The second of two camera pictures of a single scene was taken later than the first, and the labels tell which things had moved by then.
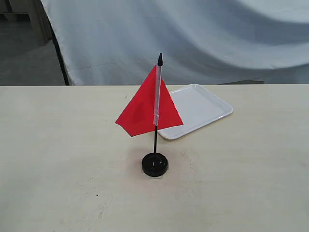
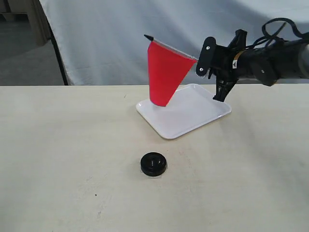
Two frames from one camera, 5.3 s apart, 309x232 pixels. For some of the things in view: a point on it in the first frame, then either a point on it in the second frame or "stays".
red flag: [153, 105] → [167, 68]
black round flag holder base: [154, 165] stays
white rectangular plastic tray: [197, 108] stays
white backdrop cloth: [102, 42] stays
